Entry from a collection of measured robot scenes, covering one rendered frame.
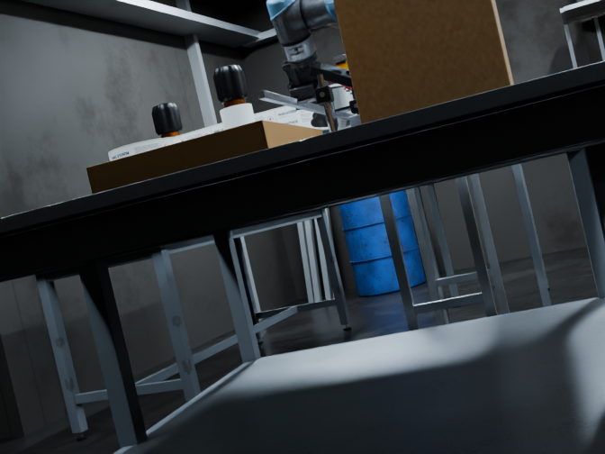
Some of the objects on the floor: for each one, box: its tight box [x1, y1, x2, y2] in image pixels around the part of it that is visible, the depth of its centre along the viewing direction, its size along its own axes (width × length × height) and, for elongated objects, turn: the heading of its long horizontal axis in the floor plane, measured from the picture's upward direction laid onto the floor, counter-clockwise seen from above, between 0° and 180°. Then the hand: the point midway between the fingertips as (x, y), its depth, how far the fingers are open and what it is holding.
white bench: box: [35, 209, 351, 440], centre depth 416 cm, size 190×75×80 cm, turn 63°
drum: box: [338, 190, 426, 297], centre depth 642 cm, size 57×57×86 cm
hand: (337, 127), depth 195 cm, fingers closed
